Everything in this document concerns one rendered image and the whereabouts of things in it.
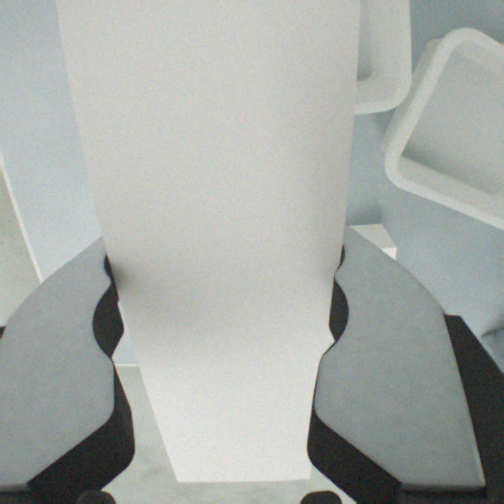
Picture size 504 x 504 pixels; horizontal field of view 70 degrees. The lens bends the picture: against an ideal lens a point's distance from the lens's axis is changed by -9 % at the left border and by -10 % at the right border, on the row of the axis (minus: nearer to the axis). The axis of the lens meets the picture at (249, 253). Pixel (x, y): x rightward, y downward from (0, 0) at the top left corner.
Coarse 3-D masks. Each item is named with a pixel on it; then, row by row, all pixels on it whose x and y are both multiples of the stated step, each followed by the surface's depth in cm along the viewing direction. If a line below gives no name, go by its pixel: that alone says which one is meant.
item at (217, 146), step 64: (64, 0) 7; (128, 0) 7; (192, 0) 7; (256, 0) 7; (320, 0) 7; (128, 64) 8; (192, 64) 8; (256, 64) 8; (320, 64) 8; (128, 128) 8; (192, 128) 8; (256, 128) 8; (320, 128) 8; (128, 192) 9; (192, 192) 9; (256, 192) 9; (320, 192) 9; (128, 256) 10; (192, 256) 10; (256, 256) 10; (320, 256) 10; (128, 320) 11; (192, 320) 11; (256, 320) 11; (320, 320) 11; (192, 384) 13; (256, 384) 13; (192, 448) 15; (256, 448) 15
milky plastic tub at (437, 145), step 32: (480, 32) 31; (448, 64) 39; (480, 64) 39; (416, 96) 35; (448, 96) 41; (480, 96) 41; (416, 128) 44; (448, 128) 43; (480, 128) 43; (416, 160) 46; (448, 160) 46; (480, 160) 46; (416, 192) 40; (448, 192) 42; (480, 192) 48
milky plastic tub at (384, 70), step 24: (384, 0) 33; (408, 0) 30; (360, 24) 38; (384, 24) 34; (408, 24) 31; (360, 48) 39; (384, 48) 36; (408, 48) 32; (360, 72) 40; (384, 72) 37; (408, 72) 34; (360, 96) 37; (384, 96) 36
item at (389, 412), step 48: (336, 288) 9; (384, 288) 9; (336, 336) 9; (384, 336) 7; (432, 336) 7; (336, 384) 7; (384, 384) 6; (432, 384) 6; (336, 432) 6; (384, 432) 6; (432, 432) 6; (336, 480) 6; (384, 480) 5; (432, 480) 5; (480, 480) 5
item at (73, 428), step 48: (96, 240) 11; (48, 288) 9; (96, 288) 9; (48, 336) 8; (96, 336) 8; (0, 384) 7; (48, 384) 7; (96, 384) 7; (0, 432) 6; (48, 432) 6; (96, 432) 6; (0, 480) 5; (48, 480) 5; (96, 480) 6
